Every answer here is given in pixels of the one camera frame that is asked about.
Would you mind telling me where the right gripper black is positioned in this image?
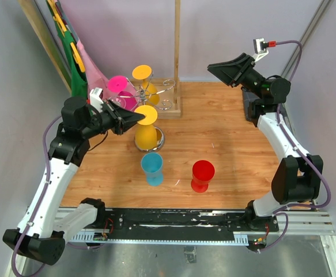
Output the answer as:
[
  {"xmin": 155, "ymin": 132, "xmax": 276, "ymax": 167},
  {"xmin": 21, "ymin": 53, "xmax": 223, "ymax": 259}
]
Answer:
[{"xmin": 207, "ymin": 53, "xmax": 266, "ymax": 101}]

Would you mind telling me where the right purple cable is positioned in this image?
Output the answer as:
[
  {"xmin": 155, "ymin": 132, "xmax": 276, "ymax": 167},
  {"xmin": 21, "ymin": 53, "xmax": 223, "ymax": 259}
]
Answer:
[{"xmin": 268, "ymin": 40, "xmax": 331, "ymax": 254}]

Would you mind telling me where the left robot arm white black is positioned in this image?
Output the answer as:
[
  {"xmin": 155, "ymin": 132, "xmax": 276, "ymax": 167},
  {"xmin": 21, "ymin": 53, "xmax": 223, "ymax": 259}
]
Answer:
[{"xmin": 3, "ymin": 96, "xmax": 145, "ymax": 265}]

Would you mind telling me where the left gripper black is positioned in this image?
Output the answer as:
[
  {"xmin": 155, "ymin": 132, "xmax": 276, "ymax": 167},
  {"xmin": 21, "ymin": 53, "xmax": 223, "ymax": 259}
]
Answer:
[{"xmin": 82, "ymin": 99, "xmax": 145, "ymax": 139}]

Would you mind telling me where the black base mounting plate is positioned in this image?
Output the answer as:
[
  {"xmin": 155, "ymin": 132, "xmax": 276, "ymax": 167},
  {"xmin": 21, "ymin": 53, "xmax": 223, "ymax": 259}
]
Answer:
[{"xmin": 72, "ymin": 207, "xmax": 280, "ymax": 242}]

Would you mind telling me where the red plastic wine glass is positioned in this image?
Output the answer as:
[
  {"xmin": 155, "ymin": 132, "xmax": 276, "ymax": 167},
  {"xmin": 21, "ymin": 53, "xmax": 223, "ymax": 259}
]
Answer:
[{"xmin": 191, "ymin": 160, "xmax": 215, "ymax": 193}]

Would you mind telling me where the clear wine glass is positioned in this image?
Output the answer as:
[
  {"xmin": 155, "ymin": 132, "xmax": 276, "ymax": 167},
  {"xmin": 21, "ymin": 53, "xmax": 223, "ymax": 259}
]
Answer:
[{"xmin": 108, "ymin": 96, "xmax": 126, "ymax": 108}]

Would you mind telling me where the dark grey folded cloth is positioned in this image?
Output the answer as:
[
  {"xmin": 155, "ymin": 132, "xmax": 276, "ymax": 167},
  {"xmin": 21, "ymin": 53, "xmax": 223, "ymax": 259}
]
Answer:
[{"xmin": 241, "ymin": 87, "xmax": 258, "ymax": 122}]

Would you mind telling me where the purple cable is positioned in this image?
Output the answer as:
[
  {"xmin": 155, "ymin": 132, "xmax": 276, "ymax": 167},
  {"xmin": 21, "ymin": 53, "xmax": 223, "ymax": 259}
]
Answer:
[
  {"xmin": 268, "ymin": 40, "xmax": 331, "ymax": 254},
  {"xmin": 12, "ymin": 114, "xmax": 105, "ymax": 276}
]

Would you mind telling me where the yellow wine glass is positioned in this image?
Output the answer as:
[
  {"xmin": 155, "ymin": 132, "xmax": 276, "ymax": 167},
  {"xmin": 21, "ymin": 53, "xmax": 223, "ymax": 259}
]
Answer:
[
  {"xmin": 135, "ymin": 105, "xmax": 158, "ymax": 151},
  {"xmin": 132, "ymin": 65, "xmax": 160, "ymax": 106}
]

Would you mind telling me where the pink plastic wine glass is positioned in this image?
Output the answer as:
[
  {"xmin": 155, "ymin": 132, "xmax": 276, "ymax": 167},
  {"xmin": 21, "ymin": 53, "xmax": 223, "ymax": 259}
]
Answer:
[{"xmin": 107, "ymin": 76, "xmax": 137, "ymax": 111}]

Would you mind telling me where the yellow wine glass back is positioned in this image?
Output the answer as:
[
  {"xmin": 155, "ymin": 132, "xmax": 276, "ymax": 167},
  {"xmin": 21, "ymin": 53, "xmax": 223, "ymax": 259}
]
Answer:
[{"xmin": 132, "ymin": 65, "xmax": 160, "ymax": 106}]

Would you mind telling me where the yellow clothes hanger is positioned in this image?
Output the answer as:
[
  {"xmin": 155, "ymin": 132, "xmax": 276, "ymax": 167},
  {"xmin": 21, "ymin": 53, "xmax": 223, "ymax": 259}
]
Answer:
[{"xmin": 47, "ymin": 0, "xmax": 85, "ymax": 73}]

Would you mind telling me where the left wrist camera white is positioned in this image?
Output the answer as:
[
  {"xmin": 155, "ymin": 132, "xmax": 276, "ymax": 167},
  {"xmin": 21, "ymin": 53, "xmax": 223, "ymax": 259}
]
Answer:
[{"xmin": 89, "ymin": 87, "xmax": 104, "ymax": 112}]

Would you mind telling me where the wooden clothes stand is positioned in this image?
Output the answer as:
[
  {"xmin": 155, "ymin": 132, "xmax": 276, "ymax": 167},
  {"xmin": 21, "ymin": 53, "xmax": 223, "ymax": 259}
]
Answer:
[{"xmin": 18, "ymin": 1, "xmax": 183, "ymax": 119}]

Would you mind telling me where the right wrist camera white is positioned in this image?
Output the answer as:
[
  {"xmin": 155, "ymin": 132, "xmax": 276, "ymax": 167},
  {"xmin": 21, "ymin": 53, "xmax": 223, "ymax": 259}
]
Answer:
[{"xmin": 252, "ymin": 38, "xmax": 269, "ymax": 62}]

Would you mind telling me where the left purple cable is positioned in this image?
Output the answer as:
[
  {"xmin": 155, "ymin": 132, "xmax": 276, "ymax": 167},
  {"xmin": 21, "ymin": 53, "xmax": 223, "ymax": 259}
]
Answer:
[{"xmin": 12, "ymin": 114, "xmax": 105, "ymax": 276}]

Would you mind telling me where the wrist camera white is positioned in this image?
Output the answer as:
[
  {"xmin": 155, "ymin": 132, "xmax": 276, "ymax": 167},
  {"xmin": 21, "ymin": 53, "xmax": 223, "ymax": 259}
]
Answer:
[
  {"xmin": 89, "ymin": 87, "xmax": 104, "ymax": 112},
  {"xmin": 252, "ymin": 38, "xmax": 269, "ymax": 62}
]

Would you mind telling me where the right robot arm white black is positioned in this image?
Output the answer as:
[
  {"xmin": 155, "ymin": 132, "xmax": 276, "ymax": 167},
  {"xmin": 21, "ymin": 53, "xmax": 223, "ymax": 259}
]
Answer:
[{"xmin": 207, "ymin": 53, "xmax": 323, "ymax": 231}]

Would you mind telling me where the blue plastic wine glass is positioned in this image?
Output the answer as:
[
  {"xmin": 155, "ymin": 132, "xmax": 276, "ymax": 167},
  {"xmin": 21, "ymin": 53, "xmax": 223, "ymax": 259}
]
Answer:
[{"xmin": 141, "ymin": 152, "xmax": 164, "ymax": 186}]

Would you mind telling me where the chrome wine glass rack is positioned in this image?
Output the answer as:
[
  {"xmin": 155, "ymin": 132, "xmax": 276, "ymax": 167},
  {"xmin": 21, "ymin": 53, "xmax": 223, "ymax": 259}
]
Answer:
[{"xmin": 134, "ymin": 80, "xmax": 175, "ymax": 153}]

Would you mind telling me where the pink shirt on hanger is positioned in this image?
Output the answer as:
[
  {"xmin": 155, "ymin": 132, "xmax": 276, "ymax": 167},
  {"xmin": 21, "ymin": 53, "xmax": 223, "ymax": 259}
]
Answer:
[{"xmin": 77, "ymin": 40, "xmax": 112, "ymax": 100}]

